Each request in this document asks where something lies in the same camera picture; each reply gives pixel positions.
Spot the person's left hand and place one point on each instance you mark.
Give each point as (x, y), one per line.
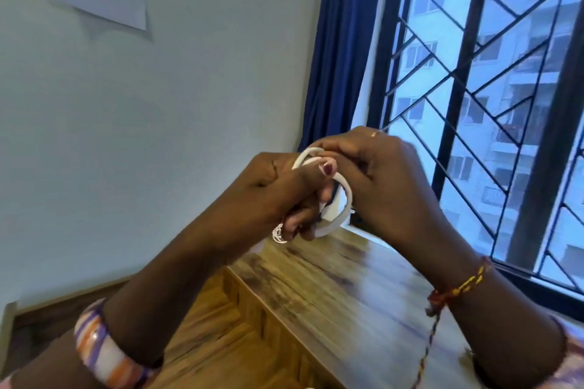
(264, 192)

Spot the person's right hand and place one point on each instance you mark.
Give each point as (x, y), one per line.
(392, 183)

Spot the person's right fingers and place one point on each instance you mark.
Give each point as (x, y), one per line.
(346, 142)

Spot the person's left thumb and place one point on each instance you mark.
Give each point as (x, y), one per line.
(310, 176)

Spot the white band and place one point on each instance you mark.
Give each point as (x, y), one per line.
(335, 225)

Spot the person's left forearm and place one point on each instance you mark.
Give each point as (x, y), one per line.
(173, 274)

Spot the person's right forearm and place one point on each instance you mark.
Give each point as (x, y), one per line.
(497, 334)

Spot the blue curtain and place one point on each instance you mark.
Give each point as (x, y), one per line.
(346, 37)

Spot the grey apartment building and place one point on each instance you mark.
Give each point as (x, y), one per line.
(502, 83)

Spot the black metal window grille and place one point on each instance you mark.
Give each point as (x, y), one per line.
(520, 142)

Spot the striped orange purple bangle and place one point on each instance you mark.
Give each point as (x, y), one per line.
(98, 347)

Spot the pink patterned sleeve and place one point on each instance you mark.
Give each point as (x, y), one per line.
(576, 356)

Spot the dark window frame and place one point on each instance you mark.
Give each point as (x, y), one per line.
(470, 37)

